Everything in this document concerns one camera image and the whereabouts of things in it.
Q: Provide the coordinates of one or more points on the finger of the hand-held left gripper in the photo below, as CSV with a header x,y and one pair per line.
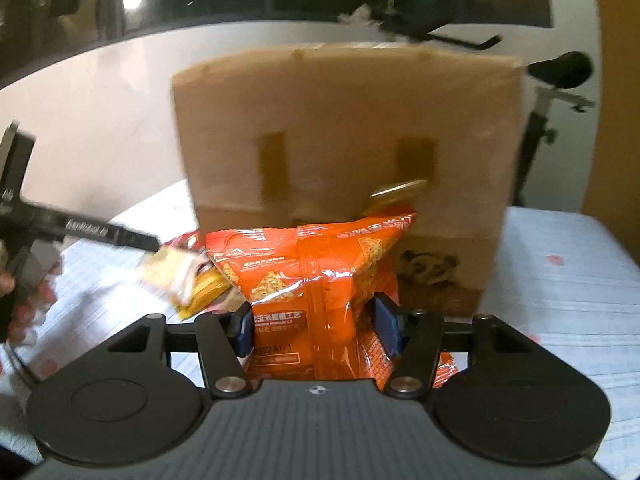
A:
x,y
90,227

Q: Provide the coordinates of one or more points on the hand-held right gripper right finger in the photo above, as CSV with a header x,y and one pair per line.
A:
x,y
387,327

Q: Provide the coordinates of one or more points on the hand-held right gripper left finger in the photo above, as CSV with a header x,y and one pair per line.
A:
x,y
246,332

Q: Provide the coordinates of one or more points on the yellow snack bar packet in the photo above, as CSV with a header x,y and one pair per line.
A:
x,y
207,287

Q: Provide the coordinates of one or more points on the orange snack bag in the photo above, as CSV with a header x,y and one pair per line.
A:
x,y
310,280

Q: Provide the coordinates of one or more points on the beige cracker packet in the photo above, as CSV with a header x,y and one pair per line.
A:
x,y
167,267

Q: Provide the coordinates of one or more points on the red candy wrapper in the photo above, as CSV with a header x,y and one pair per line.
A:
x,y
190,242

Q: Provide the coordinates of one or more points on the brown cardboard box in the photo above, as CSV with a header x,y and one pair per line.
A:
x,y
340,120

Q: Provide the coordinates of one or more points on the person's left hand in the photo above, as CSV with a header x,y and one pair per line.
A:
x,y
25,322

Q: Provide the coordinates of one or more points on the checked tablecloth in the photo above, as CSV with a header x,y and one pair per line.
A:
x,y
550,285

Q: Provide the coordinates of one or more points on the wooden panel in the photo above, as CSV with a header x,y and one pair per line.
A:
x,y
615,185

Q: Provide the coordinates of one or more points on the black exercise bike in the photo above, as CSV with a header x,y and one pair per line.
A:
x,y
560,70

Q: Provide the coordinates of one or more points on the crumpled white cloth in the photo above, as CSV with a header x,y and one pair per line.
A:
x,y
359,16

